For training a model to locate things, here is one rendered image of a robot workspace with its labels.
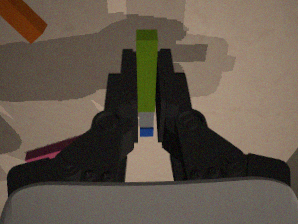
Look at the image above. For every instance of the orange rod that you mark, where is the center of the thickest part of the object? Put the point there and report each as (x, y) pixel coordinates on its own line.
(22, 18)

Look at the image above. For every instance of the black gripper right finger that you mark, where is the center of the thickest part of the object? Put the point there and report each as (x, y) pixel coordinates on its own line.
(203, 153)

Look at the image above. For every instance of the dark pink rod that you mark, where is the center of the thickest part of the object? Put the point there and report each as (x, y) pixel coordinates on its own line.
(48, 151)

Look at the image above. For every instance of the lime green rod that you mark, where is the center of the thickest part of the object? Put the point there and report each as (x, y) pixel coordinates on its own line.
(146, 54)

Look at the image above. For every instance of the grey rectangular block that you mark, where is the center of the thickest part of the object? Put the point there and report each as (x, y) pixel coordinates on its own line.
(146, 119)

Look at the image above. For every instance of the small blue cube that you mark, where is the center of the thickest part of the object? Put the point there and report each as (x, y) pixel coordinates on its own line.
(146, 131)

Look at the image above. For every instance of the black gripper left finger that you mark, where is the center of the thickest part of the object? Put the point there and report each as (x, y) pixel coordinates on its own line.
(95, 155)

